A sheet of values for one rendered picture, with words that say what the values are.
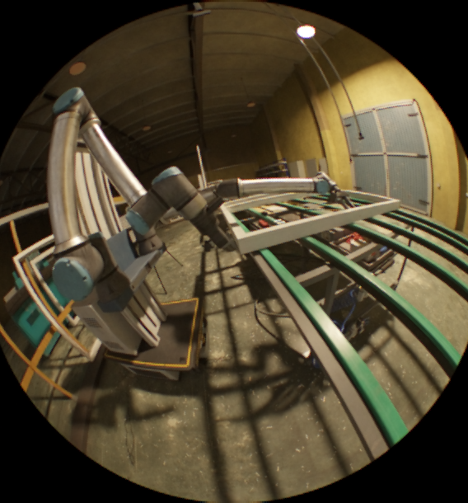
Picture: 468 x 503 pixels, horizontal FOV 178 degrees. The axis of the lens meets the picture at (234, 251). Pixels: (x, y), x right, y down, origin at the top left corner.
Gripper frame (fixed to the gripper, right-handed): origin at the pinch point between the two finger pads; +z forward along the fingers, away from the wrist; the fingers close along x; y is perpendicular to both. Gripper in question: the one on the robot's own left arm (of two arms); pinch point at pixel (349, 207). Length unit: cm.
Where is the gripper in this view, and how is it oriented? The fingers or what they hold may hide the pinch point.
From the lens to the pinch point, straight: 102.9
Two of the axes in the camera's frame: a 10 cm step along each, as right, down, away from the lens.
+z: 2.5, 8.3, -5.1
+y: -1.0, -5.0, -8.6
